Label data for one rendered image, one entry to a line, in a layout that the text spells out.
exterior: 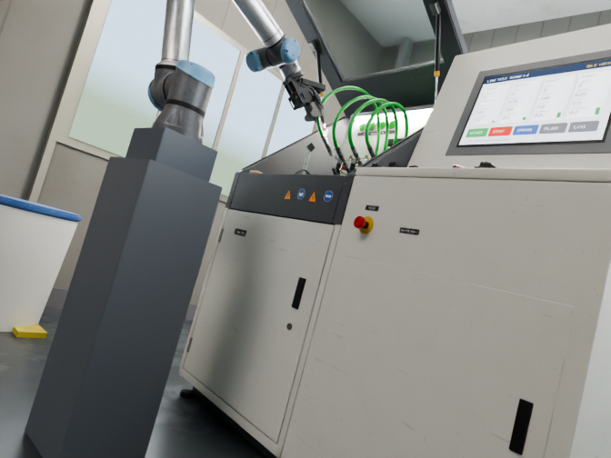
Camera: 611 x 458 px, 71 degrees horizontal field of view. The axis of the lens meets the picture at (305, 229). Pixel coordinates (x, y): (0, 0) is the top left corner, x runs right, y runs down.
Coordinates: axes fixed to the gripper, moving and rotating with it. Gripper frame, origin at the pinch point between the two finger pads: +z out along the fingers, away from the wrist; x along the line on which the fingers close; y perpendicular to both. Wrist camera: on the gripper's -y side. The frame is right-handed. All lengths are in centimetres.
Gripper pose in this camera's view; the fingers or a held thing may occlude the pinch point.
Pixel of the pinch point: (322, 121)
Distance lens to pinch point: 174.1
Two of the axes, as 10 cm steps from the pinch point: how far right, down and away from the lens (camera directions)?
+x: 5.1, -1.6, -8.4
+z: 4.8, 8.7, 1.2
